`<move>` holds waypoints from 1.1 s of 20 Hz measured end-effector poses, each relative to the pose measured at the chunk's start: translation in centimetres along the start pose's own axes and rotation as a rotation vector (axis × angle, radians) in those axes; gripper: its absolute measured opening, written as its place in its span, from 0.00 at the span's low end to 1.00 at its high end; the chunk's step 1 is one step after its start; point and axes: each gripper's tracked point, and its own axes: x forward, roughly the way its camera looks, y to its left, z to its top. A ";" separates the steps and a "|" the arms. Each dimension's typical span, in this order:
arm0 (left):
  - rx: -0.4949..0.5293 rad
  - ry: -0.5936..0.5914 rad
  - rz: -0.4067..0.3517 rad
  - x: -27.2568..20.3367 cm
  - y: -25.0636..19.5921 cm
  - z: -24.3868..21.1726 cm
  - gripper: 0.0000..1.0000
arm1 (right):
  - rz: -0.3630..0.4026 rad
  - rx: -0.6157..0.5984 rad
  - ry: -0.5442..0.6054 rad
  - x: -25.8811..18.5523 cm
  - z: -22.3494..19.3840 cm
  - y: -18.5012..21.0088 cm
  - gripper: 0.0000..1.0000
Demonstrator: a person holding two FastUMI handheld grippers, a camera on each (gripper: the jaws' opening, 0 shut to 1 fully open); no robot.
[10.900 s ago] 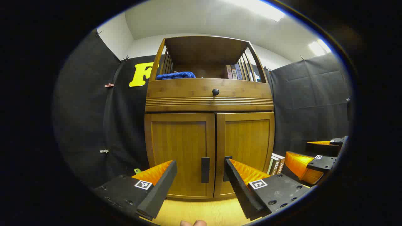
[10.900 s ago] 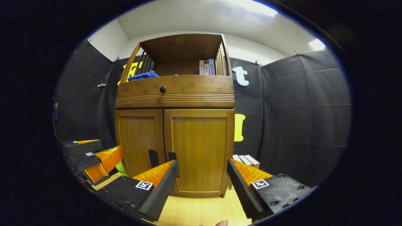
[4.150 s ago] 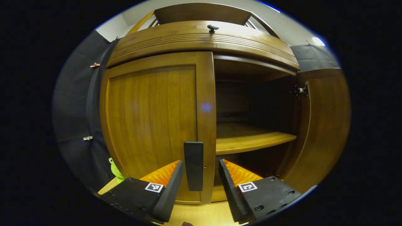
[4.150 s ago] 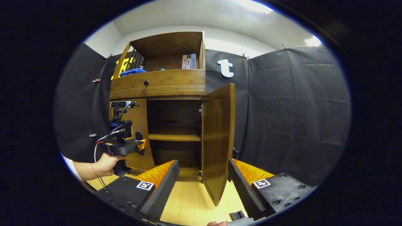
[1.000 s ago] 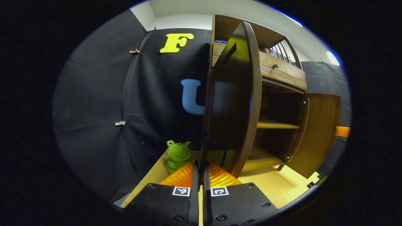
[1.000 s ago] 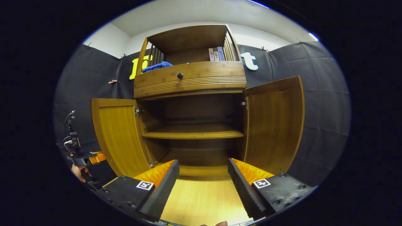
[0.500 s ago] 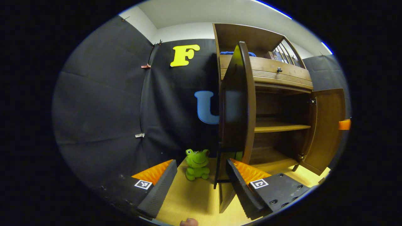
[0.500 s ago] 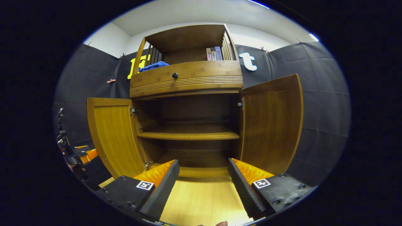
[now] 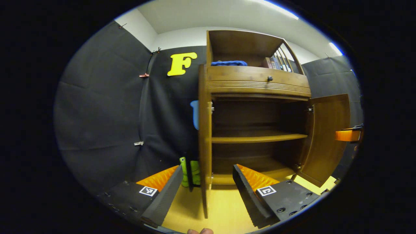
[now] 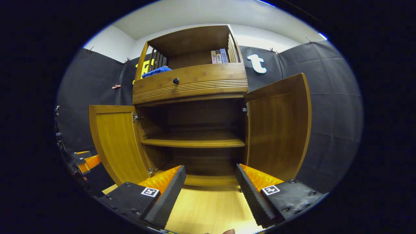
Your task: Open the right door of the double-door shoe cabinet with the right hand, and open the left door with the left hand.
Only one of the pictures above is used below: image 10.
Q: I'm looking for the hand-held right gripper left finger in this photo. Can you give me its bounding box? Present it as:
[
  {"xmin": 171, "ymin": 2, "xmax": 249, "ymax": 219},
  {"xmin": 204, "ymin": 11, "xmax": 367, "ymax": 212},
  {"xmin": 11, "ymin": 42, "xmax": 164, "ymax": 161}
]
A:
[{"xmin": 99, "ymin": 165, "xmax": 186, "ymax": 229}]

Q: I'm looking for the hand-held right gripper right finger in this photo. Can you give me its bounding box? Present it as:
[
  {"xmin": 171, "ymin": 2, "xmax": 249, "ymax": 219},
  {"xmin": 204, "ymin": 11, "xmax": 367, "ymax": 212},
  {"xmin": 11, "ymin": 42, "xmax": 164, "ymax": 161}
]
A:
[{"xmin": 236, "ymin": 163, "xmax": 325, "ymax": 228}]

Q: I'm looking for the wooden shoe cabinet door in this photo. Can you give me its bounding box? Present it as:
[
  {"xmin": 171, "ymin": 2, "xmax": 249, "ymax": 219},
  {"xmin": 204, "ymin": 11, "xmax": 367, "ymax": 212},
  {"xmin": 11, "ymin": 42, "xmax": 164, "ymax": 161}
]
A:
[
  {"xmin": 244, "ymin": 73, "xmax": 312, "ymax": 182},
  {"xmin": 89, "ymin": 105, "xmax": 153, "ymax": 186}
]

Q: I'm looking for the wooden double-door shoe cabinet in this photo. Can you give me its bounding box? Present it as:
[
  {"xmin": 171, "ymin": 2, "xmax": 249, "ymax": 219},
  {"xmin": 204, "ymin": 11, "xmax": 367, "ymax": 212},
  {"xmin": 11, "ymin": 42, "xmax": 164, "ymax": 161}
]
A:
[{"xmin": 89, "ymin": 24, "xmax": 312, "ymax": 192}]

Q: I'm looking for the wooden cabinet drawer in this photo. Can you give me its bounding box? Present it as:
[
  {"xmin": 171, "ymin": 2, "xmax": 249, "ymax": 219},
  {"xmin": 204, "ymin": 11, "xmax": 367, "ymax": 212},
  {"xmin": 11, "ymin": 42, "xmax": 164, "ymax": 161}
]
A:
[{"xmin": 132, "ymin": 62, "xmax": 249, "ymax": 105}]

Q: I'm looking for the dark metal stand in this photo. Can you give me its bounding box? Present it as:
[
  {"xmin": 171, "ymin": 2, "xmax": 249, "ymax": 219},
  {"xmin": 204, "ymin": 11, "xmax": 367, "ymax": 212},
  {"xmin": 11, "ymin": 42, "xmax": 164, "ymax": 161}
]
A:
[{"xmin": 55, "ymin": 105, "xmax": 65, "ymax": 151}]

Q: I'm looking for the wooden inner shelf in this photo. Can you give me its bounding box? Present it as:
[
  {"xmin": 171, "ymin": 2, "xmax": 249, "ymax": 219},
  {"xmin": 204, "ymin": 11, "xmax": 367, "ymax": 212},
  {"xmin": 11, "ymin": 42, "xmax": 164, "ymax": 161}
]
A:
[{"xmin": 141, "ymin": 130, "xmax": 246, "ymax": 149}]

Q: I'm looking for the blue cloth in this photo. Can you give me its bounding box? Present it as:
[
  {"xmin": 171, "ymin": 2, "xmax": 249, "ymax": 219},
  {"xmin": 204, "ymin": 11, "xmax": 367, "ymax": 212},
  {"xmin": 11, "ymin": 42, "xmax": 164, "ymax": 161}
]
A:
[{"xmin": 141, "ymin": 66, "xmax": 172, "ymax": 78}]

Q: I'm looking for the black backdrop cloth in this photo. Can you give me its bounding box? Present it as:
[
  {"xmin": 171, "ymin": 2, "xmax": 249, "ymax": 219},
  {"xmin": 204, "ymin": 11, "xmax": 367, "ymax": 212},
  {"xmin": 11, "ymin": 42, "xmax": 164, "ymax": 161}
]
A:
[{"xmin": 55, "ymin": 39, "xmax": 363, "ymax": 197}]

